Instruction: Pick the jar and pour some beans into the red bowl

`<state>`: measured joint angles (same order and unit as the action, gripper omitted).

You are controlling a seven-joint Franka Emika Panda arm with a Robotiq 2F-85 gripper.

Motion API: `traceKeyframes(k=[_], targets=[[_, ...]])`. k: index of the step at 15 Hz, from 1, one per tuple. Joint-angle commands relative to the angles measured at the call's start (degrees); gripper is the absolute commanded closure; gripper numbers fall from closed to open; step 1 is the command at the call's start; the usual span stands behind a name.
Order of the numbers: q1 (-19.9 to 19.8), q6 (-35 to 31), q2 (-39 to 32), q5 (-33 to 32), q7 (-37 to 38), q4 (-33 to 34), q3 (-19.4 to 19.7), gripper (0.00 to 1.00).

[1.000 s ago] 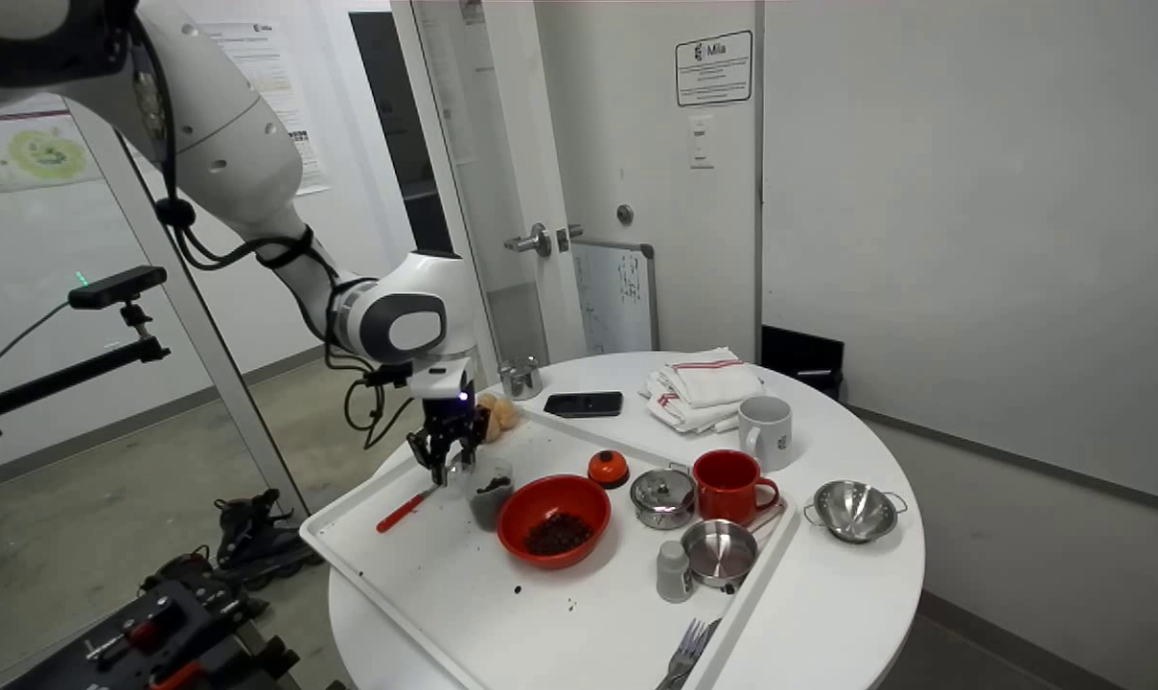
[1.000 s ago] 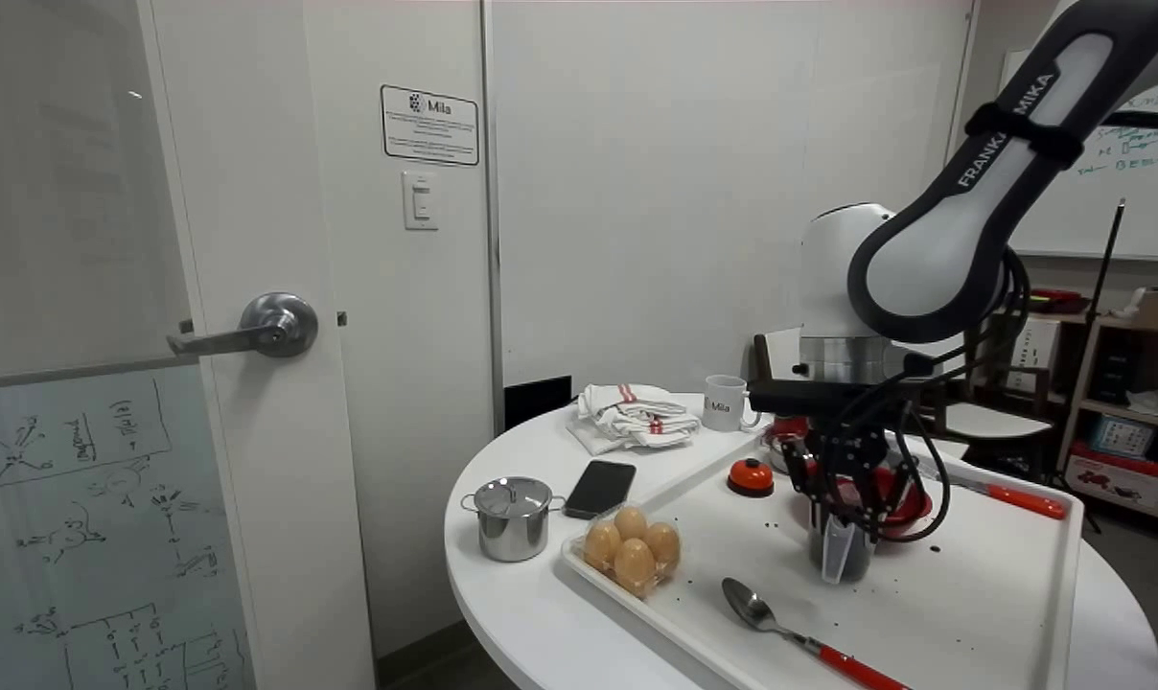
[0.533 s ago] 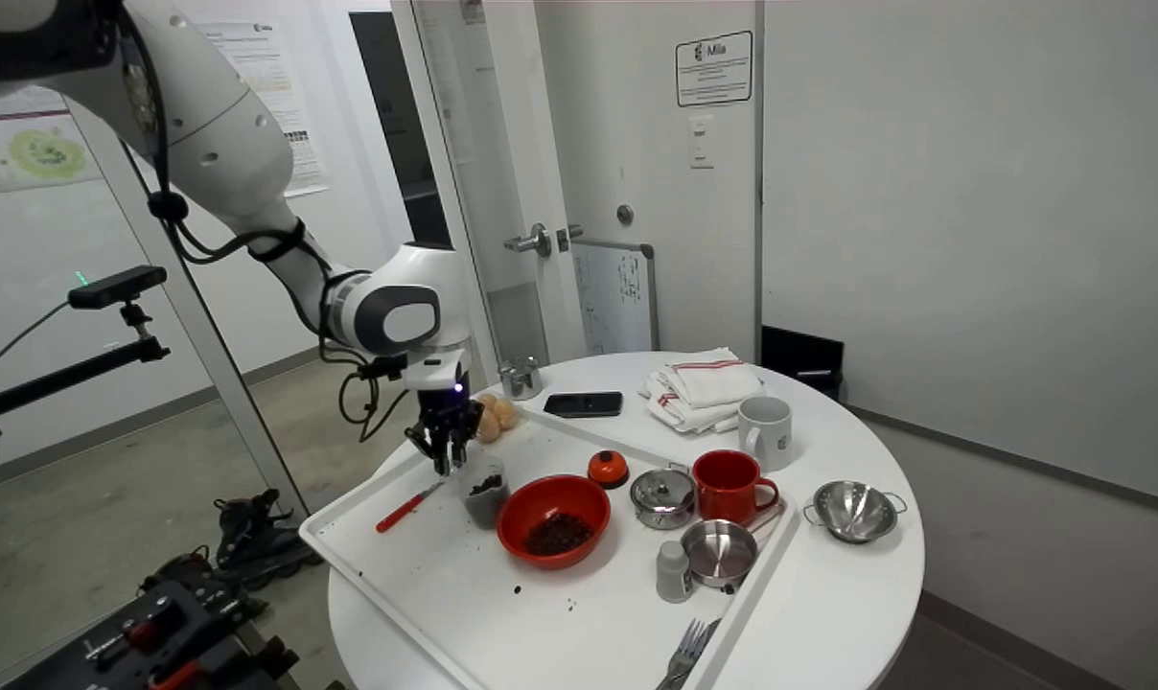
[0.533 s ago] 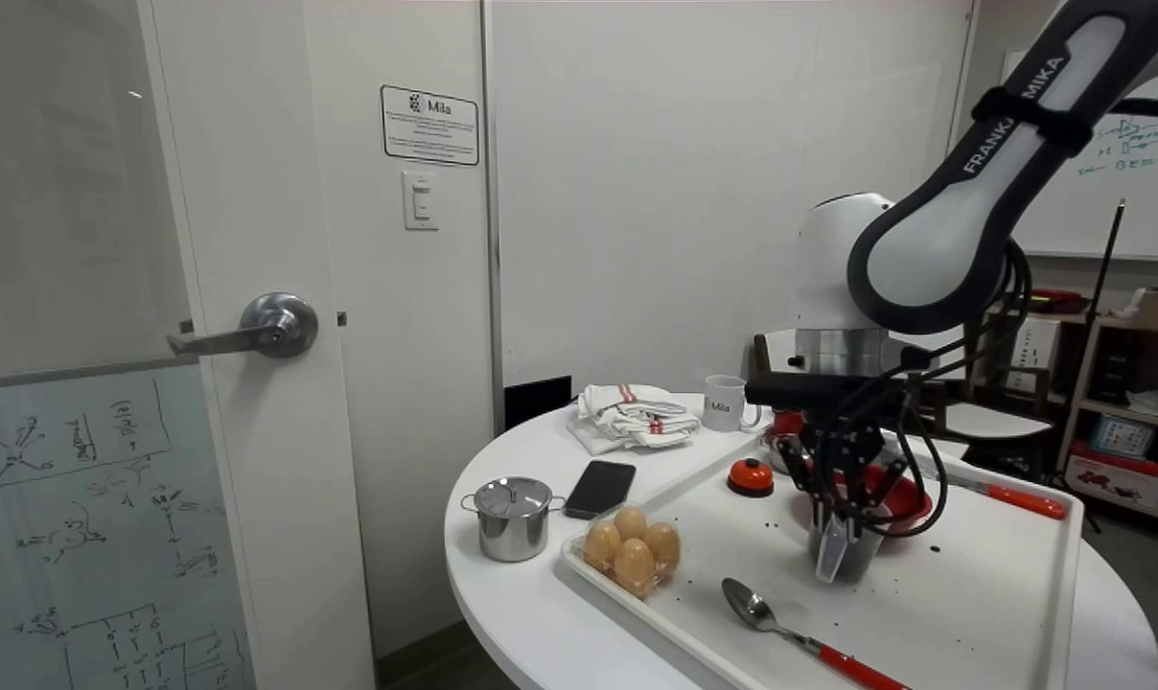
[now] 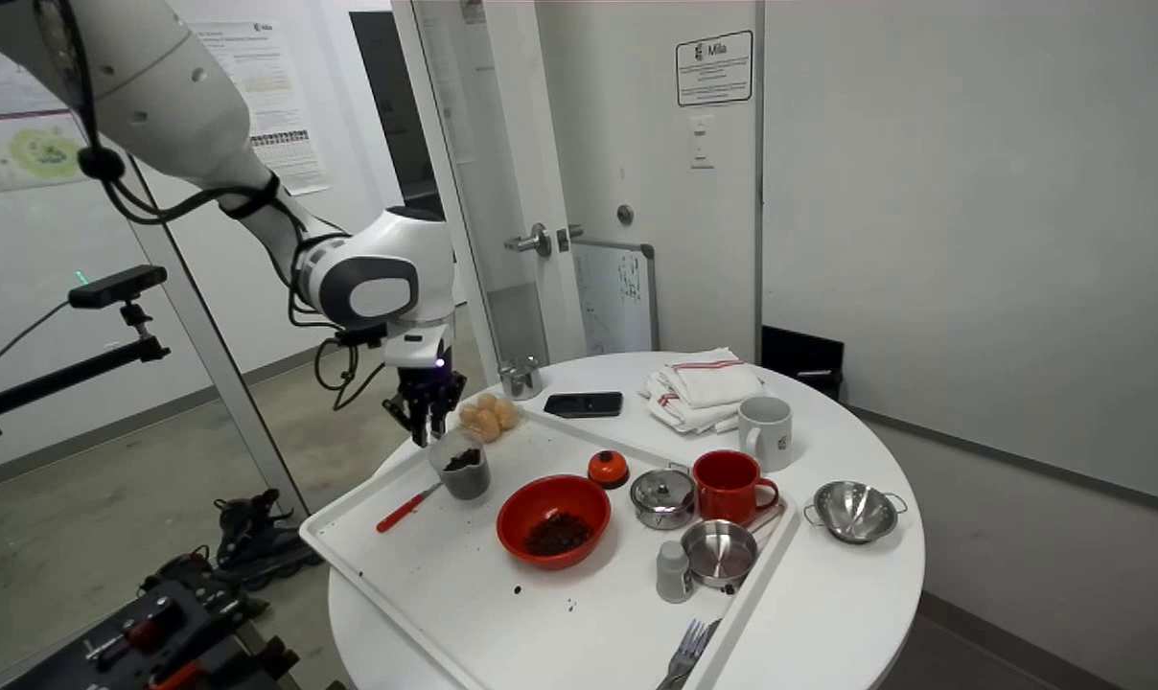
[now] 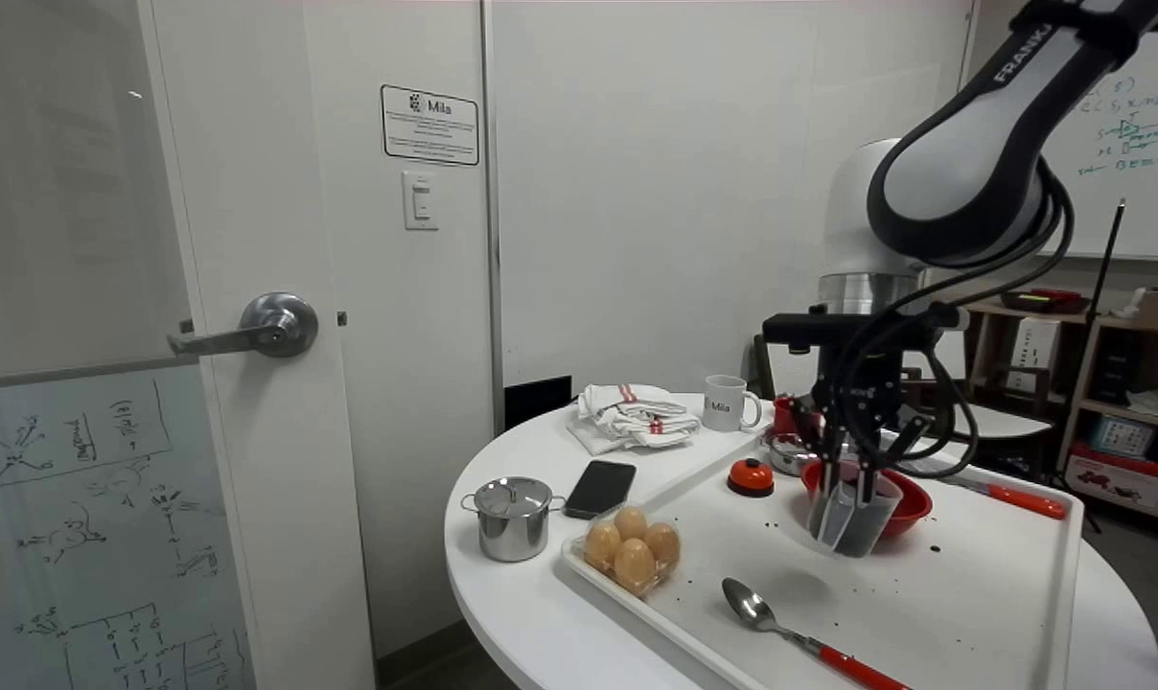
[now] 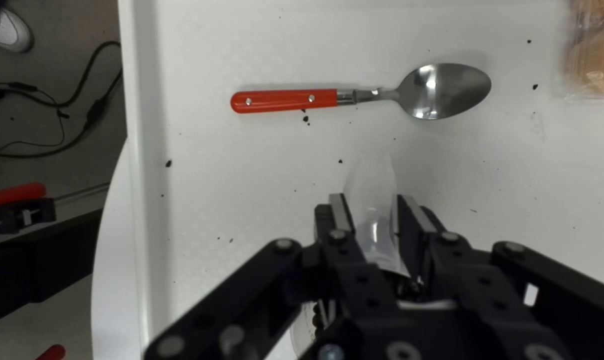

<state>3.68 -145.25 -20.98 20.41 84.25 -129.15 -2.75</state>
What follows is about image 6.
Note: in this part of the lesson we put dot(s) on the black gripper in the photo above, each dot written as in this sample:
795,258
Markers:
873,383

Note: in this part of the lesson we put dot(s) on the clear plastic jar with beans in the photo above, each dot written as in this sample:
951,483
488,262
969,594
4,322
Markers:
861,529

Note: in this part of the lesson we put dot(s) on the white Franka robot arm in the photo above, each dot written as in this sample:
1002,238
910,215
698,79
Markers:
974,166

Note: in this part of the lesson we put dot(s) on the red bowl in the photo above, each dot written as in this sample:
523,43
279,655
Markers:
915,498

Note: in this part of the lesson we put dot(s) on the small steel bowl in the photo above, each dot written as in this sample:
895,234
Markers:
785,450

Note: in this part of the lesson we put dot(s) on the black chair with white back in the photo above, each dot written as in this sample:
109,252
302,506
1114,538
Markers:
795,373

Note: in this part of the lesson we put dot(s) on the white mug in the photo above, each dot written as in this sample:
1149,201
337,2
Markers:
726,402

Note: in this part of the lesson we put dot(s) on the white plastic tray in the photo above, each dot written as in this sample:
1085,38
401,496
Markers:
964,599

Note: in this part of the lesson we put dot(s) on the brown egg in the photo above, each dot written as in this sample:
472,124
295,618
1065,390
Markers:
662,543
634,565
630,523
604,544

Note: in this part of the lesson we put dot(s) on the white cloth with red stripes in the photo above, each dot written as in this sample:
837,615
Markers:
630,414

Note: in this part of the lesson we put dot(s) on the red white box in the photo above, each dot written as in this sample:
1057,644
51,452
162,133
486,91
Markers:
1118,480

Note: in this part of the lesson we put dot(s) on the wooden shelf unit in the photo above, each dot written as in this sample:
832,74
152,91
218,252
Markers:
1141,383

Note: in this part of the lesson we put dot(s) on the thin black pole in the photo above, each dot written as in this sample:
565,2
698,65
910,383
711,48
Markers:
1103,301

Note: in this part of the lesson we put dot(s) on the small steel pot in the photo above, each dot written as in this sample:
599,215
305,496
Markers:
510,523

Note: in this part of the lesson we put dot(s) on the white door with glass panel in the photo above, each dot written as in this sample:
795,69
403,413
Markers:
279,512

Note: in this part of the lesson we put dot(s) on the black box by wall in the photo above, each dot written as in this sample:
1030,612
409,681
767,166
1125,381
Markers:
538,399

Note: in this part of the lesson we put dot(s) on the wall whiteboard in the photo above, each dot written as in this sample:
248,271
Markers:
1141,153

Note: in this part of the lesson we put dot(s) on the white light switch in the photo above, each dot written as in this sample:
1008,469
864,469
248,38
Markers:
420,201

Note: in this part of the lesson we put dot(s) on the white wall sign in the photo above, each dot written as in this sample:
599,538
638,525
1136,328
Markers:
426,124

